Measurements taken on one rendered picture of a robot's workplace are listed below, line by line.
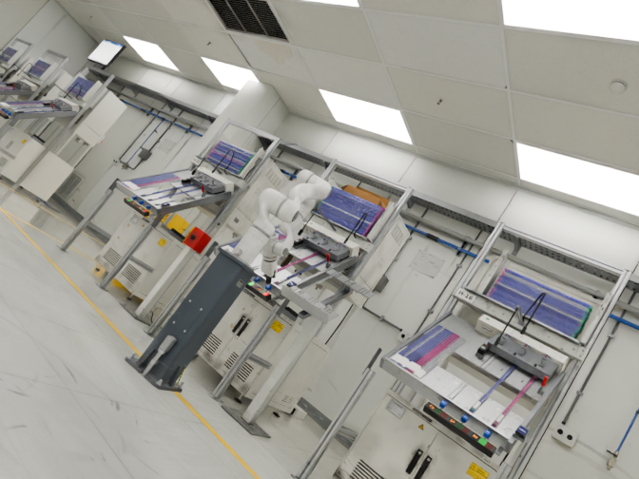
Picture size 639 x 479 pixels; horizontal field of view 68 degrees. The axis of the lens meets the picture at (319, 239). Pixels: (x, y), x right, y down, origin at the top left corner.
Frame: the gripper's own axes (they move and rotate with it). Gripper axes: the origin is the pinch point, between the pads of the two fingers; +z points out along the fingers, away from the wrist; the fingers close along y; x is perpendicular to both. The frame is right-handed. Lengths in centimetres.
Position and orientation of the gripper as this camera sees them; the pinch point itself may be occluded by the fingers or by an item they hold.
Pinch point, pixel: (268, 279)
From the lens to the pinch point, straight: 289.8
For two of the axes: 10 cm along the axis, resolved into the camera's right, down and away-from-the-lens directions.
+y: 7.2, 3.8, -5.8
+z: -0.9, 8.8, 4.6
